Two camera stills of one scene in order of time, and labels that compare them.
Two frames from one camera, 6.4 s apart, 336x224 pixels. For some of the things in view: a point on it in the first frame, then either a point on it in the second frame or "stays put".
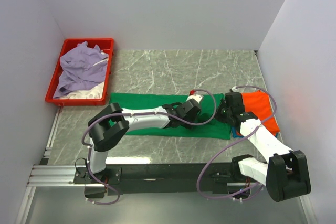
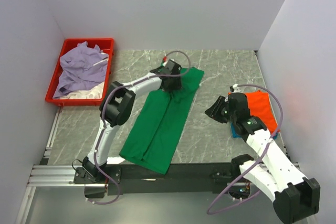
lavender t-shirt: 81,66 stays put
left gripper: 187,126 -> 176,85
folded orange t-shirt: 258,102 stays put
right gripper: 217,115 stays put
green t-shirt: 218,129 -> 152,138
